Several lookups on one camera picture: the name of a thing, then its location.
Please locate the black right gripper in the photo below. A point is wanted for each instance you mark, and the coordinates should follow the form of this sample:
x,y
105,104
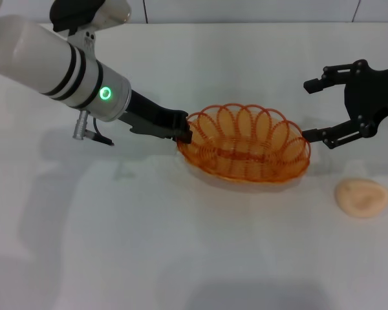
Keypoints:
x,y
372,93

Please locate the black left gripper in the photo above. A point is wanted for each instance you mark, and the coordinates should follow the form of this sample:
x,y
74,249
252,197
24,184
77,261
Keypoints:
x,y
148,113

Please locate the peach steamed bun toy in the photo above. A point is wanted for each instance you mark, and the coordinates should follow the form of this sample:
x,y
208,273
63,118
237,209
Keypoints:
x,y
362,198

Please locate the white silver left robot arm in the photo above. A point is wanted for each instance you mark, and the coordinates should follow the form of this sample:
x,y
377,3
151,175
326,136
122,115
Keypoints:
x,y
35,58

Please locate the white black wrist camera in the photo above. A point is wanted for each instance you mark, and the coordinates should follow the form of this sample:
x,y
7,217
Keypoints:
x,y
110,13

